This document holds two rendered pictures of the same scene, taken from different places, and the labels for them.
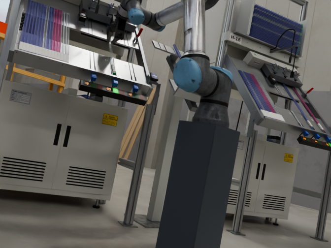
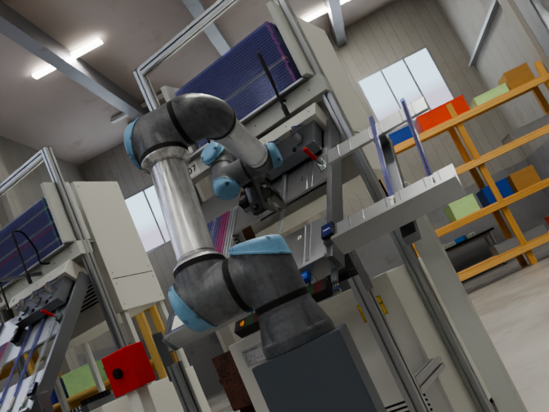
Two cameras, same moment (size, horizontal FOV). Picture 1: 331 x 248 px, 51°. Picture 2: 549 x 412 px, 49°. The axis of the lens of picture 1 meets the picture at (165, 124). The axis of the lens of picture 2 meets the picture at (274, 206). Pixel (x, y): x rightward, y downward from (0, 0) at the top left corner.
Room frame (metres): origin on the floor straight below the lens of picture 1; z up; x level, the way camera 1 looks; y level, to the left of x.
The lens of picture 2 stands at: (0.73, -1.19, 0.59)
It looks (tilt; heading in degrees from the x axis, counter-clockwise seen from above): 11 degrees up; 53
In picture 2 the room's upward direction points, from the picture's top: 25 degrees counter-clockwise
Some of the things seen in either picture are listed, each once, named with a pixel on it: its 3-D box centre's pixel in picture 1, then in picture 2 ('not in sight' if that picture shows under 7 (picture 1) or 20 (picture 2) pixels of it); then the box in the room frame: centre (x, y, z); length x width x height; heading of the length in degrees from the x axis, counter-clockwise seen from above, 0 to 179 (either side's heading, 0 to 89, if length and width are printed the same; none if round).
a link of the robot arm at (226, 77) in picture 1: (215, 85); (263, 269); (1.39, -0.17, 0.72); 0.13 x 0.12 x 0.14; 132
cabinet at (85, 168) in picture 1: (50, 145); (372, 369); (2.22, 0.69, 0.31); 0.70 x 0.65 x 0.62; 116
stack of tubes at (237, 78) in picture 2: not in sight; (240, 88); (2.14, 0.58, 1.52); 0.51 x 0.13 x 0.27; 116
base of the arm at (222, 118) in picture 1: (212, 113); (290, 320); (1.40, -0.18, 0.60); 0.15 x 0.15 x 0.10
